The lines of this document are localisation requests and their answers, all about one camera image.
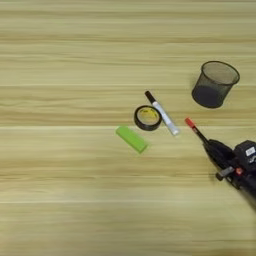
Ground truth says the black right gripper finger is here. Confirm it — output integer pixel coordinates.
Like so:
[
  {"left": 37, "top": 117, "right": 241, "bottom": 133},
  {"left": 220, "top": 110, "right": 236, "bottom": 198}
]
[
  {"left": 203, "top": 143, "right": 235, "bottom": 168},
  {"left": 206, "top": 138, "right": 237, "bottom": 158}
]

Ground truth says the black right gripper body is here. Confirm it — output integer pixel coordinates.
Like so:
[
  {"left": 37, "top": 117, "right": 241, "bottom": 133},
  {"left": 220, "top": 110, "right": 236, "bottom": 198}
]
[{"left": 214, "top": 156, "right": 256, "bottom": 208}]

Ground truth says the red and black pen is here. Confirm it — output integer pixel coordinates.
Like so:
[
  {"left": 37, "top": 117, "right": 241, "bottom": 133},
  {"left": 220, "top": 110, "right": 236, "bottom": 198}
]
[{"left": 184, "top": 117, "right": 210, "bottom": 145}]

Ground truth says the black mesh pen cup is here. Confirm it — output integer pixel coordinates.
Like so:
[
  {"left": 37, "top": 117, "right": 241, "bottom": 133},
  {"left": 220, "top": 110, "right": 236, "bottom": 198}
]
[{"left": 191, "top": 60, "right": 241, "bottom": 109}]

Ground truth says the white marker with black cap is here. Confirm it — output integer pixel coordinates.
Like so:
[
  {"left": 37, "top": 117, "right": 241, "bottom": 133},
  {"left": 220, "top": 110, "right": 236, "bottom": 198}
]
[{"left": 144, "top": 90, "right": 181, "bottom": 137}]

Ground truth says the green rectangular block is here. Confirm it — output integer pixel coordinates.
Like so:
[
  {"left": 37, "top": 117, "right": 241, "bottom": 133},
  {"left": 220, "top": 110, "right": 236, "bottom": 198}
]
[{"left": 115, "top": 125, "right": 149, "bottom": 155}]

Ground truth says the black adhesive tape roll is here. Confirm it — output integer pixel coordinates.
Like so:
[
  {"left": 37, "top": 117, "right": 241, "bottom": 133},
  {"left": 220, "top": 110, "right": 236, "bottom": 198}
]
[{"left": 133, "top": 104, "right": 163, "bottom": 132}]

